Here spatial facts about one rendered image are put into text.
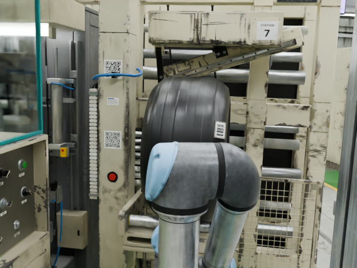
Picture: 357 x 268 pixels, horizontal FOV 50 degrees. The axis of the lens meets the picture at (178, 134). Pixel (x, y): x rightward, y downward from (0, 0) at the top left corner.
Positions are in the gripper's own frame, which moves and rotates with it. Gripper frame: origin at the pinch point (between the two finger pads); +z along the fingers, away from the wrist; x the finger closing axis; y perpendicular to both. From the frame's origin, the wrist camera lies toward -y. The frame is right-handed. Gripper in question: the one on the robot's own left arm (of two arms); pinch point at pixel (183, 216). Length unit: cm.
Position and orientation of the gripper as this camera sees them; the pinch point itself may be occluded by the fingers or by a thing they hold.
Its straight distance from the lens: 135.4
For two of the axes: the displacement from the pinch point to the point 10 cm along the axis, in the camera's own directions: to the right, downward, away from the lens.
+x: -9.9, -0.6, 1.5
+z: 1.6, -0.3, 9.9
